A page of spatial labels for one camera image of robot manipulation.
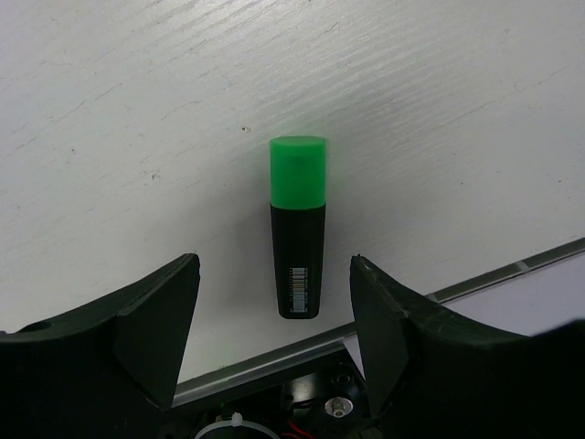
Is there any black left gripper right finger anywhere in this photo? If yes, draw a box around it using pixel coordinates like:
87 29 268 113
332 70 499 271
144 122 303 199
350 255 584 438

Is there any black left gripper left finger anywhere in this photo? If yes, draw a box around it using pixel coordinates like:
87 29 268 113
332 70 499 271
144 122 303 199
1 253 200 438

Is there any green highlighter marker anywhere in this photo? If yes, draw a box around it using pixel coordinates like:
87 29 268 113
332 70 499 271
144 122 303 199
270 136 327 319

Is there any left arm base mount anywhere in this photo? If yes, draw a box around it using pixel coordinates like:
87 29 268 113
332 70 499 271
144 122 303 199
156 348 382 438

